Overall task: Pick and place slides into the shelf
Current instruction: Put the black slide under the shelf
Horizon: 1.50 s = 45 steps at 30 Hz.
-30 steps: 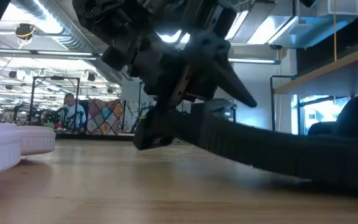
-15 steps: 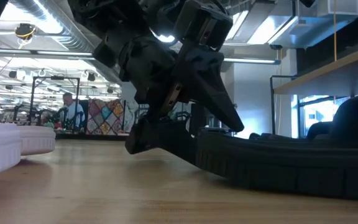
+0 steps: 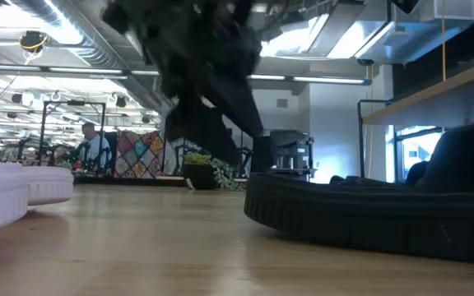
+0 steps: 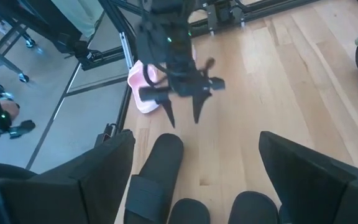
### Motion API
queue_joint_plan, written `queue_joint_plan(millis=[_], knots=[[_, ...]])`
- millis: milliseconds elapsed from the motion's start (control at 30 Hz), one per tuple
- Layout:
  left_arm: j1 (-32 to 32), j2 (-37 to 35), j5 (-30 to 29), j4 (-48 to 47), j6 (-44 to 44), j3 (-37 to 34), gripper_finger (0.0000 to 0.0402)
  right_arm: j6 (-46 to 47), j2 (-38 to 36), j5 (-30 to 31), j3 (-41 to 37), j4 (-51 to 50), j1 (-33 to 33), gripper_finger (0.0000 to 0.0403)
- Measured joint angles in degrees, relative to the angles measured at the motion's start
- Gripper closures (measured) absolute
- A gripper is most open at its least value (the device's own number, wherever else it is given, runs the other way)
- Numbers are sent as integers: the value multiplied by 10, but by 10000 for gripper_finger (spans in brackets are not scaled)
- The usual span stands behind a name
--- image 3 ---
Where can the person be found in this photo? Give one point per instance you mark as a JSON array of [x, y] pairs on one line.
[[97, 148]]

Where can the round silver ventilation duct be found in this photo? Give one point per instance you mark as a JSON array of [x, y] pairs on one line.
[[76, 37]]

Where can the window with black frame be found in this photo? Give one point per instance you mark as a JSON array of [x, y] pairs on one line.
[[418, 144]]

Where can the black ceiling spot lamp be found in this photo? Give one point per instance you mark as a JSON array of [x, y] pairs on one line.
[[121, 102], [17, 98]]

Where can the long ceiling strip light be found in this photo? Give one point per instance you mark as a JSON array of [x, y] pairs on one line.
[[76, 70]]

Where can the rectangular silver ventilation duct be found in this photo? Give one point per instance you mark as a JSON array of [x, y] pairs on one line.
[[303, 24]]

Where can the black machine on stand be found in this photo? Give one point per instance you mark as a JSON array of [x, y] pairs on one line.
[[292, 152]]

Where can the distant black rig frame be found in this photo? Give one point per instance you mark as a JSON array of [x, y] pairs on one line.
[[72, 103]]

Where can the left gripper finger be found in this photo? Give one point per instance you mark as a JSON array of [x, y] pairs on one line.
[[241, 107], [204, 131]]

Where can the colourful patchwork quilt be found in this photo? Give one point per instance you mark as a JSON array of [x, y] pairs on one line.
[[138, 154]]

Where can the large silver air duct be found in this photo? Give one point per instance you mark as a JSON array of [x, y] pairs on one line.
[[405, 37]]

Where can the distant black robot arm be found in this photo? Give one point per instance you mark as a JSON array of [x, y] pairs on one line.
[[24, 146]]

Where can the small potted green plant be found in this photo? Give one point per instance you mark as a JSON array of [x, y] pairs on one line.
[[204, 174]]

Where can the wooden shelf with black legs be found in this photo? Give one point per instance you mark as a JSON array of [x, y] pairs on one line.
[[434, 103]]

